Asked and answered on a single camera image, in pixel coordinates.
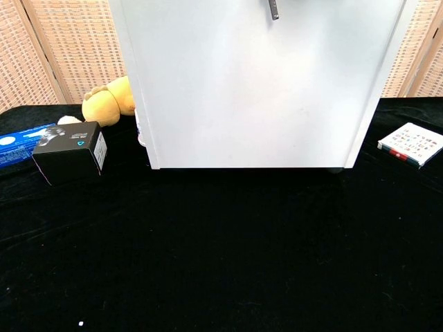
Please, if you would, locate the blue rectangular carton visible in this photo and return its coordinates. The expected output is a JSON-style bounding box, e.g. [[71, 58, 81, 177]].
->
[[0, 122, 58, 169]]

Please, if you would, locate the black velvet tablecloth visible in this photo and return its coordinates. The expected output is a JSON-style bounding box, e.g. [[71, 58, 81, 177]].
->
[[0, 96, 443, 332]]

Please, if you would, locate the white bottle with printed label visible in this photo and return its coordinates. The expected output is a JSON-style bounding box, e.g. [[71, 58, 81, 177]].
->
[[134, 107, 147, 147]]

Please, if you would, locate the yellow plush toy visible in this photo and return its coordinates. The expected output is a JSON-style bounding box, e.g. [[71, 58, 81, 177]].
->
[[81, 75, 136, 128]]

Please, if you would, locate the woven folding screen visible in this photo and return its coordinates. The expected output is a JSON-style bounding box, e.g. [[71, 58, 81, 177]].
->
[[0, 0, 129, 113], [380, 0, 443, 100]]

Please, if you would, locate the black product box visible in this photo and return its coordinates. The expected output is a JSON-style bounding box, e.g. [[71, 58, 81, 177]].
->
[[31, 120, 108, 187]]

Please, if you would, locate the large white box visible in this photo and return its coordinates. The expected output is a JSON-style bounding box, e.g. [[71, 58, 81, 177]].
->
[[108, 0, 415, 174]]

